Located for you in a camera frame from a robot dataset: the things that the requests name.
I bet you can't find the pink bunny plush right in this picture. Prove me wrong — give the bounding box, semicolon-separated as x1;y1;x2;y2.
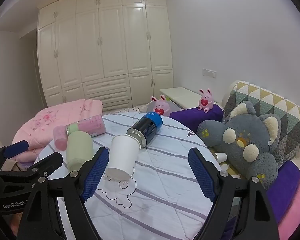
198;89;214;113

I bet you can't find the grey plush elephant toy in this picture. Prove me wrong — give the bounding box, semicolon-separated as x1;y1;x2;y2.
197;101;281;189

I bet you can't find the folded pink floral quilt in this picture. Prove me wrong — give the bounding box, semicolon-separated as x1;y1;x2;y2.
12;99;103;163

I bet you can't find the small pink cup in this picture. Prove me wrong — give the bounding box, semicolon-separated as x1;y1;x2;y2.
53;126;68;151

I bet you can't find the pink bunny plush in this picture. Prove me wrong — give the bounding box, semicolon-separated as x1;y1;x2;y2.
198;89;214;113
151;94;171;117

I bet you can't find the purple blanket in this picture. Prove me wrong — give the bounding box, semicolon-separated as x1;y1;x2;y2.
267;160;300;224

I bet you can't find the white bedside table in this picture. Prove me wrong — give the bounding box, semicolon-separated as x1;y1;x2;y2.
160;87;202;109

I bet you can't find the pink bunny plush left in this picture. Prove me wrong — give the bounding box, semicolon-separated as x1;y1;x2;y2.
151;94;171;117

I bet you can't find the cream white wardrobe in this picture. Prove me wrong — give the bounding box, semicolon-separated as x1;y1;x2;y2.
37;0;173;111

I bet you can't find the pink bottle with green cap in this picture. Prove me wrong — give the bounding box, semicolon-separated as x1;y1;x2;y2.
66;115;106;137

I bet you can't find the light green cup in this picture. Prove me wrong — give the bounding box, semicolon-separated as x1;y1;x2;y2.
66;131;94;172

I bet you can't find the blue black metal can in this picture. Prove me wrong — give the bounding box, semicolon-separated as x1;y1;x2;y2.
127;112;163;148

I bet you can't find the triangle patterned quilted headboard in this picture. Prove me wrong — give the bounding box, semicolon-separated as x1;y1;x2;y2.
221;81;300;168

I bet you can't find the white wall socket panel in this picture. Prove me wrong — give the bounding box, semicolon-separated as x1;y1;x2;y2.
203;68;217;78

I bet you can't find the small white paper cup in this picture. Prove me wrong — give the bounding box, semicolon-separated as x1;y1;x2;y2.
213;153;228;163

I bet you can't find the purple cushion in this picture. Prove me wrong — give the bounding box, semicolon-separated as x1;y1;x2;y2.
170;105;223;133

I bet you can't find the white striped quilted table cover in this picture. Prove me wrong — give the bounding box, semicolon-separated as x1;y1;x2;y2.
33;112;222;240

